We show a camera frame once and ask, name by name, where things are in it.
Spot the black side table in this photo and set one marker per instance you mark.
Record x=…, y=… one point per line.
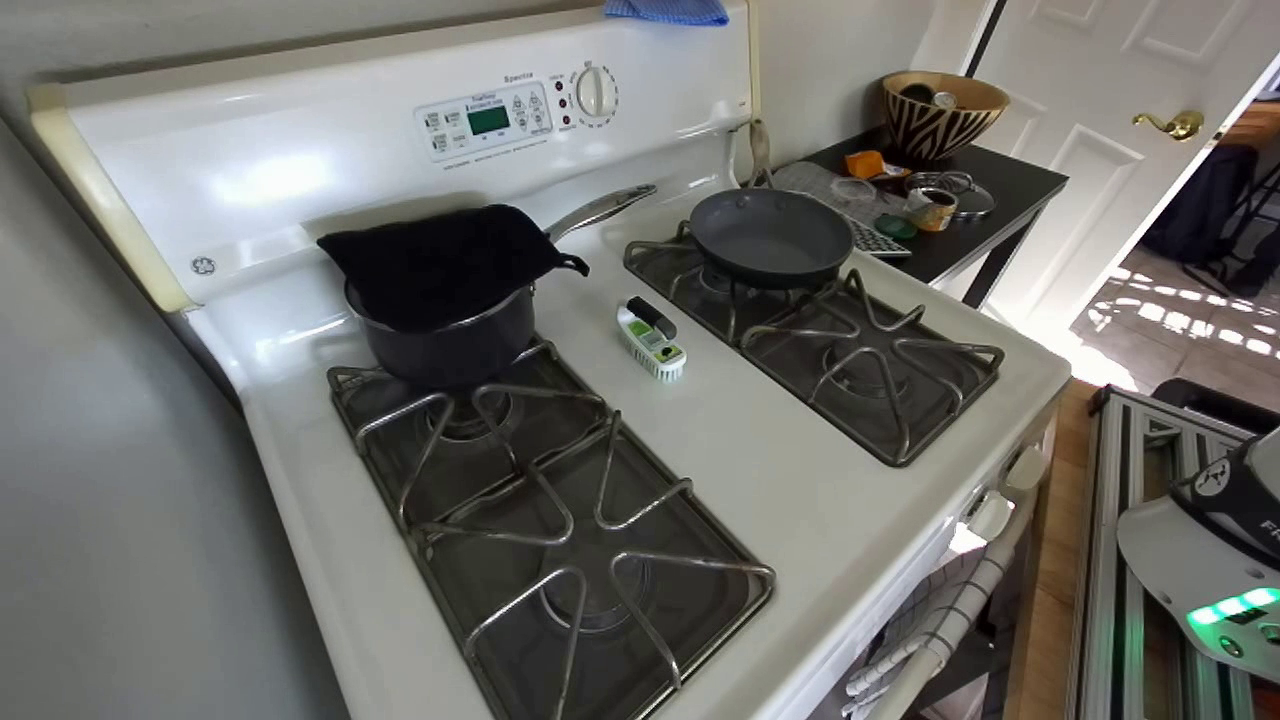
x=1013, y=187

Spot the orange packet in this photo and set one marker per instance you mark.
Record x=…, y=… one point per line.
x=864, y=166

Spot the white gas stove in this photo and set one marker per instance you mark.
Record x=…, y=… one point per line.
x=747, y=441

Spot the dark fabric chair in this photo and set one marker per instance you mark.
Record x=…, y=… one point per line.
x=1203, y=214

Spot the white and green thermometer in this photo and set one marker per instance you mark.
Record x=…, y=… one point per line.
x=654, y=341

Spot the black stove grate under pot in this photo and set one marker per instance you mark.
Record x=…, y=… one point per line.
x=532, y=537

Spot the clear plastic container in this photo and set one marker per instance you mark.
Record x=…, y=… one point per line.
x=814, y=181

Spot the black cloth over saucepan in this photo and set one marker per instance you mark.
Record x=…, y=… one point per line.
x=442, y=265

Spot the woven patterned bowl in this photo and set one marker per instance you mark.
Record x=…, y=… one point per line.
x=943, y=125

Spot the black stove grate under pan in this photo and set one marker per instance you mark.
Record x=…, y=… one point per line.
x=853, y=361

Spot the dark metal saucepan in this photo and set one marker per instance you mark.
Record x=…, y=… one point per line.
x=442, y=348

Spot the roll of tape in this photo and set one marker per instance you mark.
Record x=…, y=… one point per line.
x=935, y=214

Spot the aluminium robot stand frame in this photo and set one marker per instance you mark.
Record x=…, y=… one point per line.
x=1132, y=455

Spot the grey checked dish towel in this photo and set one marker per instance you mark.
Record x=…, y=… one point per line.
x=935, y=626

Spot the stove control panel with dial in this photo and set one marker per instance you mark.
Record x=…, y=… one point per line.
x=486, y=120

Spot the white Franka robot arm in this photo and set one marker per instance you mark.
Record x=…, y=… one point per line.
x=1203, y=562

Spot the dark green lid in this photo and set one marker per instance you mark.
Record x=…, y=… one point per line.
x=898, y=226

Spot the white panel door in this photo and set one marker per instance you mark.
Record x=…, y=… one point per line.
x=1064, y=82

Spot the clear glass jar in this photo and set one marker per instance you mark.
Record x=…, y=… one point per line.
x=973, y=197

